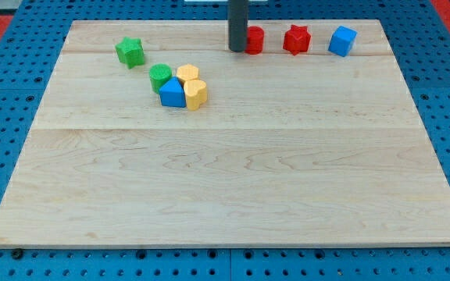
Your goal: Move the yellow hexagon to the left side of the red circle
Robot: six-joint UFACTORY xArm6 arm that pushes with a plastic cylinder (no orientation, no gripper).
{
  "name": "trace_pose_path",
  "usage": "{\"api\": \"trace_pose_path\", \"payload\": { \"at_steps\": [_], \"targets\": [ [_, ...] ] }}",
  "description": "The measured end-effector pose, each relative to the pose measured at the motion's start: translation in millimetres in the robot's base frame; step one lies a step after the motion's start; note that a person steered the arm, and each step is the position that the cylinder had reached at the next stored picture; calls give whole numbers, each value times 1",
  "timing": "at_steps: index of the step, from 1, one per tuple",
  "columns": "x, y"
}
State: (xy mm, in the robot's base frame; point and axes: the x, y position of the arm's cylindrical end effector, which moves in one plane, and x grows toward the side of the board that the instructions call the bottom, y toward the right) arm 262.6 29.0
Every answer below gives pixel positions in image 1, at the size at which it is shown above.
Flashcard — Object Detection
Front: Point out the blue triangle block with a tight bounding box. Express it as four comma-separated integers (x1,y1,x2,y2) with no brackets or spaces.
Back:
159,77,186,108

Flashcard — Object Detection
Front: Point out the red star block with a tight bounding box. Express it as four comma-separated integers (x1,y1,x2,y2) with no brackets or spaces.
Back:
283,24,312,55

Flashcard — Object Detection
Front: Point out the yellow heart block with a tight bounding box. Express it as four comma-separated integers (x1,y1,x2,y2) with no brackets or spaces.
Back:
184,80,208,111

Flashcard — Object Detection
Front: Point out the yellow hexagon block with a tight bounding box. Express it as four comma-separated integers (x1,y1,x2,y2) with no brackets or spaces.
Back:
176,64,199,86

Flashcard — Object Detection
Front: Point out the red cylinder block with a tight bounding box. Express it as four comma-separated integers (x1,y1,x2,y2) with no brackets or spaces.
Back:
245,26,265,55

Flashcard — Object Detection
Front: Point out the green cylinder block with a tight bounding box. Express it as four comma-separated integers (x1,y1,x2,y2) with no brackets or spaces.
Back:
149,63,173,94

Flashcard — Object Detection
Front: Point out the blue cube block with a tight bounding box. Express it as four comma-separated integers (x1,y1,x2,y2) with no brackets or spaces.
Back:
328,26,358,57

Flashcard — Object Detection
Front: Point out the green star block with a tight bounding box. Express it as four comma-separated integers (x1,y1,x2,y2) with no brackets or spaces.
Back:
115,37,145,69

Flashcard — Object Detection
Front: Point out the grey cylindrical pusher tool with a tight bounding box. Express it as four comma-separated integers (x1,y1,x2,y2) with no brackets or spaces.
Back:
227,0,248,52

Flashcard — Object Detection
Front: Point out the light wooden board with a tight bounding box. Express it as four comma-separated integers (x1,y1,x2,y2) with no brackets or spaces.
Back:
0,20,450,249

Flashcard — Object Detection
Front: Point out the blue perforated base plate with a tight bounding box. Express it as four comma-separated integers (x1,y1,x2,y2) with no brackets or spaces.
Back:
0,0,450,280

